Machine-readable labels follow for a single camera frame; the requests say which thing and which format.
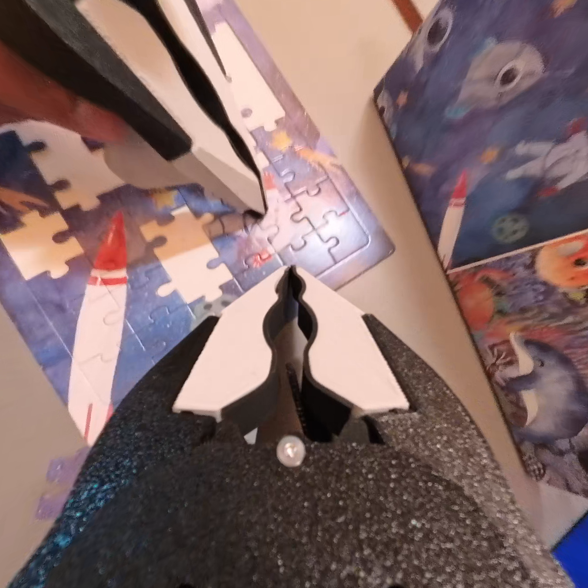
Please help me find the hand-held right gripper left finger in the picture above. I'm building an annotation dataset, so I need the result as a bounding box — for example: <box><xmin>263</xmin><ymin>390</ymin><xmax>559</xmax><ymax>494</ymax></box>
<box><xmin>172</xmin><ymin>268</ymin><xmax>292</xmax><ymax>431</ymax></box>

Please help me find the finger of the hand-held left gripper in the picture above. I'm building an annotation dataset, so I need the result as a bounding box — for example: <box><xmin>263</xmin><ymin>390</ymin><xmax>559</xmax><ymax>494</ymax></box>
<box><xmin>183</xmin><ymin>0</ymin><xmax>232</xmax><ymax>83</ymax></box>
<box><xmin>75</xmin><ymin>0</ymin><xmax>270</xmax><ymax>218</ymax></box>

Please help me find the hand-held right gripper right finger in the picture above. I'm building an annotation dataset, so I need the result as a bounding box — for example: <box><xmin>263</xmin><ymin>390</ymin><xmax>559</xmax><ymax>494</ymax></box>
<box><xmin>293</xmin><ymin>268</ymin><xmax>411</xmax><ymax>435</ymax></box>

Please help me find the space jigsaw puzzle board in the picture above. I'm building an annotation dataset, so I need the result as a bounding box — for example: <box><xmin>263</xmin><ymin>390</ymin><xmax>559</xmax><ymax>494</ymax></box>
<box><xmin>0</xmin><ymin>0</ymin><xmax>396</xmax><ymax>448</ymax></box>

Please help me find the beige desk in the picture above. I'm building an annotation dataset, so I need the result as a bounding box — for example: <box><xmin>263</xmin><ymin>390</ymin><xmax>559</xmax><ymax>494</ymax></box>
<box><xmin>0</xmin><ymin>0</ymin><xmax>559</xmax><ymax>588</ymax></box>

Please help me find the person's left hand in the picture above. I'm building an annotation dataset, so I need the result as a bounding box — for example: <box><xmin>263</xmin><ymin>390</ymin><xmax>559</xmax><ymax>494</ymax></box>
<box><xmin>0</xmin><ymin>41</ymin><xmax>138</xmax><ymax>145</ymax></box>

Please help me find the blue jigsaw puzzle piece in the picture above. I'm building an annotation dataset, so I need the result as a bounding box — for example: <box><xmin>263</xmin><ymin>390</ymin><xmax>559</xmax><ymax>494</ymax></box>
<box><xmin>33</xmin><ymin>487</ymin><xmax>70</xmax><ymax>523</ymax></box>
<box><xmin>46</xmin><ymin>442</ymin><xmax>95</xmax><ymax>488</ymax></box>

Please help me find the space print puzzle box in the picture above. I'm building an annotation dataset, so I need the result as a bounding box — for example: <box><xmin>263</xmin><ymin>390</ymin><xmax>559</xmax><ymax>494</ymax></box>
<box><xmin>373</xmin><ymin>0</ymin><xmax>588</xmax><ymax>499</ymax></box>

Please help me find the blue plastic bin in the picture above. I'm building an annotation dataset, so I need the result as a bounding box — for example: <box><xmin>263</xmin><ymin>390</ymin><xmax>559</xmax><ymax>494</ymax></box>
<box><xmin>549</xmin><ymin>528</ymin><xmax>588</xmax><ymax>588</ymax></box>

